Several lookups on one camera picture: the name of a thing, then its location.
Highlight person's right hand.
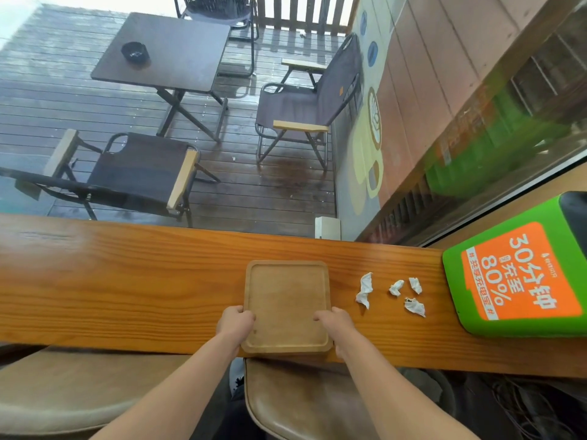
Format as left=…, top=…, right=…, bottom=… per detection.
left=313, top=306, right=359, bottom=361

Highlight black folding chair wooden armrests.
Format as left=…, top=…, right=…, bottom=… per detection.
left=173, top=0, right=260, bottom=79
left=0, top=128, right=222, bottom=229
left=254, top=32, right=363, bottom=172

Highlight wooden picket fence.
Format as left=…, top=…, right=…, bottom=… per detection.
left=254, top=0, right=361, bottom=35

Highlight green charging station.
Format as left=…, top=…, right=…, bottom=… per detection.
left=442, top=191, right=587, bottom=339

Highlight dark outdoor folding table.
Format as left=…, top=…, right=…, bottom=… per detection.
left=90, top=12, right=232, bottom=144

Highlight person's dark clothing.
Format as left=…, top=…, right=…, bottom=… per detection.
left=190, top=357, right=257, bottom=440

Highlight person's left hand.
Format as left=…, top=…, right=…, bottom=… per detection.
left=215, top=305, right=257, bottom=358

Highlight person's right forearm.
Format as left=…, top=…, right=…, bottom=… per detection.
left=341, top=348, right=480, bottom=440

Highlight black ashtray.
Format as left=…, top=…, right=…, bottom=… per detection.
left=120, top=40, right=151, bottom=66

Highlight painted wooden partition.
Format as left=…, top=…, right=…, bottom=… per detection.
left=332, top=0, right=587, bottom=246

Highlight small white box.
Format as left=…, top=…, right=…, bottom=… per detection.
left=314, top=216, right=342, bottom=241

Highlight wooden table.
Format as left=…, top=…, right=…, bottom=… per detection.
left=0, top=213, right=587, bottom=380

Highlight person's left forearm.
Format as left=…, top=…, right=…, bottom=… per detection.
left=89, top=343, right=239, bottom=440

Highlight brown leather stool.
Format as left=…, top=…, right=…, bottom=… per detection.
left=243, top=358, right=382, bottom=440
left=0, top=345, right=193, bottom=438

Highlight tangle of grey cables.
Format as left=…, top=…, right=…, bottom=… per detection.
left=490, top=378, right=587, bottom=440

